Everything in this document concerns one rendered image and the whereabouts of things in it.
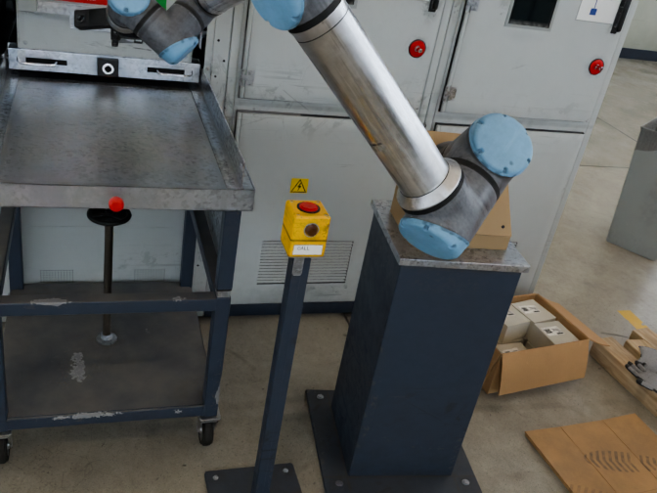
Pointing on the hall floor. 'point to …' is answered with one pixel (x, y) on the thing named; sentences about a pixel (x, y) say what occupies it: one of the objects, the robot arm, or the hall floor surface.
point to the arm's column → (415, 362)
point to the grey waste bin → (638, 199)
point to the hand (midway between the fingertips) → (112, 36)
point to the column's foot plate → (336, 479)
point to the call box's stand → (294, 290)
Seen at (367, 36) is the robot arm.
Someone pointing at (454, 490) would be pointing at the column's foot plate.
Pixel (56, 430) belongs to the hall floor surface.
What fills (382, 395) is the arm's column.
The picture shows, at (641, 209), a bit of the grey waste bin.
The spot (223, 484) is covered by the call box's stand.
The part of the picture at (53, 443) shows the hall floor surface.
